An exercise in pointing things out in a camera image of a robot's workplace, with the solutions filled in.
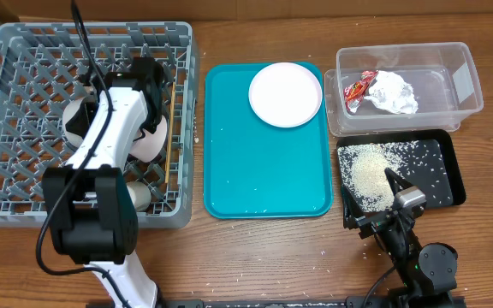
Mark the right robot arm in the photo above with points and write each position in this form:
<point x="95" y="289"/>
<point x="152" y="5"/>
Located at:
<point x="420" y="276"/>

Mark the small white cup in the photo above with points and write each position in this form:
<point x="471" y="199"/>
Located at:
<point x="140" y="195"/>

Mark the small white bowl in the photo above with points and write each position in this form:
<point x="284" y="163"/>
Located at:
<point x="148" y="148"/>

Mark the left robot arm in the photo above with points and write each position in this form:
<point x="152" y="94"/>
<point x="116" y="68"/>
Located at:
<point x="91" y="209"/>

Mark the pile of rice grains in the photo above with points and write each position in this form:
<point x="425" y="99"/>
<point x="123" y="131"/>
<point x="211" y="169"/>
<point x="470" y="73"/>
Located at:
<point x="420" y="162"/>

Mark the black plastic tray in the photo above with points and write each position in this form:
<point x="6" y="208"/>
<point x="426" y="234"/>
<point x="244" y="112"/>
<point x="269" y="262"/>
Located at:
<point x="440" y="136"/>

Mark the large white plate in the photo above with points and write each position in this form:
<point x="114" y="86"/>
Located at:
<point x="285" y="95"/>

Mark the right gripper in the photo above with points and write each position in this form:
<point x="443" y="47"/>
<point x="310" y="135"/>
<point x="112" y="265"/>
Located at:
<point x="375" y="219"/>

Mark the white tissue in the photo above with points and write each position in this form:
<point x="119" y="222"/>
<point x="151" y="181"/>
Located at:
<point x="389" y="92"/>

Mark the wooden chopstick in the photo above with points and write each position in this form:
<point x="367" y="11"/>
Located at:
<point x="170" y="133"/>

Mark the grey metal bowl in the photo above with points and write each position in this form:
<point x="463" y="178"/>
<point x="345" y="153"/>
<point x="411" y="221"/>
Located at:
<point x="77" y="118"/>

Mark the teal serving tray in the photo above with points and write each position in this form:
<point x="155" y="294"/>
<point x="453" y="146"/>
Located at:
<point x="254" y="170"/>

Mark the grey plastic dish rack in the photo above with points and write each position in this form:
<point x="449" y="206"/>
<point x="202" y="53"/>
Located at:
<point x="40" y="69"/>

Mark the red snack wrapper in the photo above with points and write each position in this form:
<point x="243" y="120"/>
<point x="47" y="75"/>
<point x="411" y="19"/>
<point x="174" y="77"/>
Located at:
<point x="354" y="94"/>

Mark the clear plastic bin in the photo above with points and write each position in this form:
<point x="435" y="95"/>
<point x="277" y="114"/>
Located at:
<point x="443" y="77"/>

